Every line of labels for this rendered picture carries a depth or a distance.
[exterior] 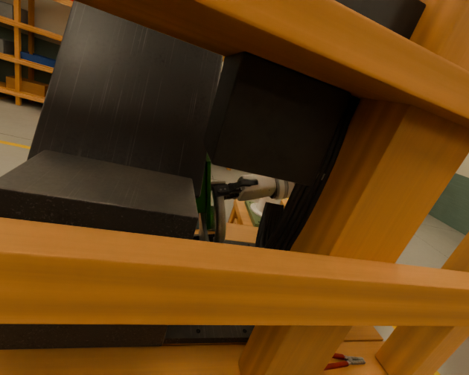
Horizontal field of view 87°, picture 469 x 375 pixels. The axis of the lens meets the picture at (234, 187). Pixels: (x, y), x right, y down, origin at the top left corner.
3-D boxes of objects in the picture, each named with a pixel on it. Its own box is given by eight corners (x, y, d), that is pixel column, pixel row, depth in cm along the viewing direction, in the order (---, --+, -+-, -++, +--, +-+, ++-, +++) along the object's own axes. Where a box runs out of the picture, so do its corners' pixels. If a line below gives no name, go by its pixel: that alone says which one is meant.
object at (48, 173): (42, 277, 61) (45, 147, 49) (166, 283, 71) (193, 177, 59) (-6, 350, 45) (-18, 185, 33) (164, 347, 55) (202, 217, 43)
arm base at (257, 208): (248, 201, 152) (258, 174, 146) (276, 208, 156) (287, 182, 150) (251, 215, 135) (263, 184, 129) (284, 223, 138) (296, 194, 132)
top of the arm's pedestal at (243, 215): (233, 202, 158) (234, 197, 156) (278, 212, 165) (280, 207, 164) (240, 231, 129) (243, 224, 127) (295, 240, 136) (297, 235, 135)
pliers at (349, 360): (319, 371, 62) (321, 368, 62) (310, 351, 67) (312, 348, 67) (368, 372, 67) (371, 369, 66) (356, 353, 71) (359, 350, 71)
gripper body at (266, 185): (266, 180, 78) (232, 184, 75) (277, 167, 69) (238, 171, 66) (272, 202, 76) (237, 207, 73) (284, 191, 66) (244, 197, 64)
